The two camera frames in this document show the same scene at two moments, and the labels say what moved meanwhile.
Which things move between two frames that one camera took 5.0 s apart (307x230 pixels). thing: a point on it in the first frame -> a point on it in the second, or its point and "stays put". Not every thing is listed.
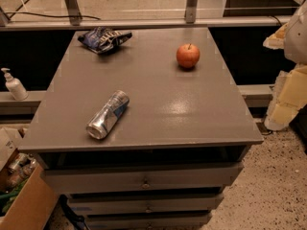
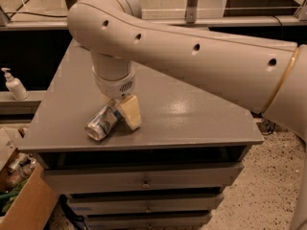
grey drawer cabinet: (145, 137) stays put
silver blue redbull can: (106, 119) stays put
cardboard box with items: (28, 195) stays put
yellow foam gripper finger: (276, 40) -> (119, 88)
